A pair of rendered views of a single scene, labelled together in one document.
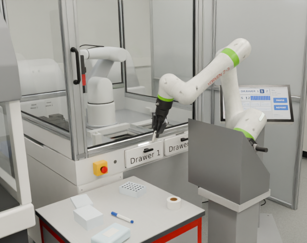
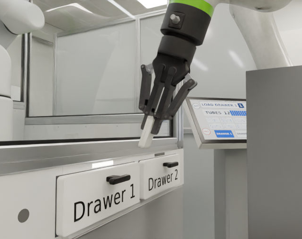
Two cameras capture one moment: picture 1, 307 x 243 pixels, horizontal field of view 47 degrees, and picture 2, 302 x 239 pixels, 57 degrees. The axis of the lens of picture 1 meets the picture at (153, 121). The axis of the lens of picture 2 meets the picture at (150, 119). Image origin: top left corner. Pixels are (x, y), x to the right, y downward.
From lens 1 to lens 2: 1.57 m
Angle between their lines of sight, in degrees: 29
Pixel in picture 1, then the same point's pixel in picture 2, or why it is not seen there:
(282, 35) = (226, 60)
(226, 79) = (267, 29)
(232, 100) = (286, 63)
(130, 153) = (75, 187)
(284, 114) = not seen: hidden behind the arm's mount
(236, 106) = not seen: hidden behind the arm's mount
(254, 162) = not seen: outside the picture
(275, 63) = (220, 92)
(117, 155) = (34, 190)
